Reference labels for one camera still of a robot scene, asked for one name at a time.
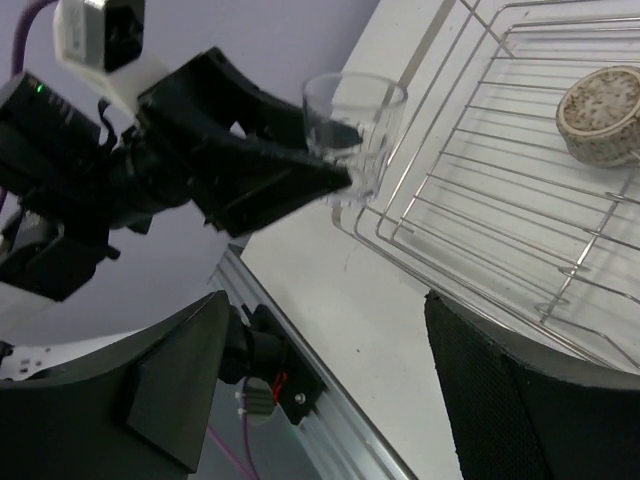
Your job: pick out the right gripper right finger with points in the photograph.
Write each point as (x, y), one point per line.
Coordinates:
(522, 410)

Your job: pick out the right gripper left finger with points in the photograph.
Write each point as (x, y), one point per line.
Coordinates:
(135, 409)

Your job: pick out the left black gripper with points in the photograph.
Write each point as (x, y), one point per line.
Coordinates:
(182, 149)

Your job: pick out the small clear glass cup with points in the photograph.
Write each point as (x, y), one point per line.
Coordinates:
(352, 120)

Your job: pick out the speckled beige small cup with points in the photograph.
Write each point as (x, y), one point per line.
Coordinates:
(598, 117)

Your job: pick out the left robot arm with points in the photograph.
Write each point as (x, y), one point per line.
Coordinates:
(51, 158)

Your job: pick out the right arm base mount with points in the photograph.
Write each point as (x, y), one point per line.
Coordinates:
(257, 347)

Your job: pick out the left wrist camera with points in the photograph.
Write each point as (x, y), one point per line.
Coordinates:
(102, 44)

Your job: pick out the aluminium mounting rail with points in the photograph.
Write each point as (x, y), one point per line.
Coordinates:
(337, 436)

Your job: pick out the steel wire dish rack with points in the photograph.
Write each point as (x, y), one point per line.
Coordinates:
(483, 201)

